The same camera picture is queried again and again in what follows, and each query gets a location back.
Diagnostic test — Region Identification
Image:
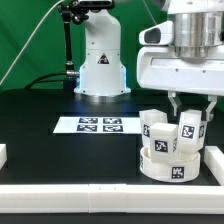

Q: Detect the white left side block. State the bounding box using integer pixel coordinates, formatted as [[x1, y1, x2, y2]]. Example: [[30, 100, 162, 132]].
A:
[[0, 144, 7, 170]]

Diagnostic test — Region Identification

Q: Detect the white marker sheet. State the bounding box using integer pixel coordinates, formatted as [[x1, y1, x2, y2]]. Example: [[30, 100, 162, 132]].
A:
[[54, 117, 141, 134]]

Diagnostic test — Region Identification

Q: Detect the black camera stand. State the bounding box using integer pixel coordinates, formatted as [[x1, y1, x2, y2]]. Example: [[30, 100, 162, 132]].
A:
[[58, 0, 115, 90]]

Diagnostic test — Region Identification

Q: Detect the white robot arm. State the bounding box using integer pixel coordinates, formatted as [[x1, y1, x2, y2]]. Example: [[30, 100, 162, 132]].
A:
[[77, 0, 224, 120]]

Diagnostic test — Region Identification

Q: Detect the white front rail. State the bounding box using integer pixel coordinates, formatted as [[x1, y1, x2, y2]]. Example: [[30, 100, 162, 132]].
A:
[[0, 184, 224, 214]]

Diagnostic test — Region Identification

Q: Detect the black cable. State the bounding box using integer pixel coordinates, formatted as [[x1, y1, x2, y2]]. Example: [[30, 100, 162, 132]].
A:
[[23, 71, 81, 90]]

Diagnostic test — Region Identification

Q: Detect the white cable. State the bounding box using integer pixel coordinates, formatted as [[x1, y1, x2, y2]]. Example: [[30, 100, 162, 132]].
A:
[[0, 0, 66, 86]]

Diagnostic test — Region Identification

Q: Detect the white round stool seat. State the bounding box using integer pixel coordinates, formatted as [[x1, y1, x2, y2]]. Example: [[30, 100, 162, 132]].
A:
[[140, 147, 201, 183]]

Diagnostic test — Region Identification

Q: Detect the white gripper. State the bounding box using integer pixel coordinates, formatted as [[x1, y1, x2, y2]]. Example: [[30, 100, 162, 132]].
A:
[[137, 46, 224, 122]]

